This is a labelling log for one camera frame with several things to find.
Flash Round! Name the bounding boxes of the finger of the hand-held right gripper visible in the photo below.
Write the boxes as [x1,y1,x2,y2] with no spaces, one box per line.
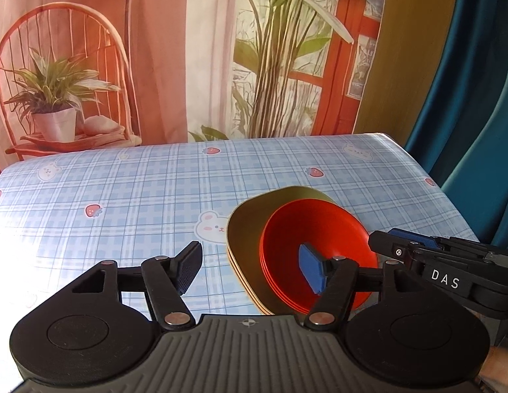
[368,230,423,273]
[388,227,444,251]

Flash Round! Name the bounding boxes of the person's right forearm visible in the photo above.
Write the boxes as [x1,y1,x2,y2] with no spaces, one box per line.
[479,346,508,382]

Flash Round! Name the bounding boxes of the blue plaid tablecloth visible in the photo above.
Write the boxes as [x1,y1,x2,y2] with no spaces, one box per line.
[0,132,482,330]

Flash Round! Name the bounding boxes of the printed backdrop cloth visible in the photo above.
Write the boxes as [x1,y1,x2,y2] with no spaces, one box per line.
[0,0,393,173]

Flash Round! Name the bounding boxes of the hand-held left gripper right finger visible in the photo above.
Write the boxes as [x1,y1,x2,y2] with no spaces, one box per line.
[298,243,411,332]

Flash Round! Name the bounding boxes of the teal curtain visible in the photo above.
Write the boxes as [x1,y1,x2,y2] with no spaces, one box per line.
[403,0,508,251]

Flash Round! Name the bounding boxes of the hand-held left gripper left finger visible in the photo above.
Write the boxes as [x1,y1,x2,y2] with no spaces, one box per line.
[71,240,204,331]

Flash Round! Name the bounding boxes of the green plate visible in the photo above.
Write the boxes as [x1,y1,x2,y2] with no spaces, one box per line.
[227,248,273,316]
[226,186,342,315]

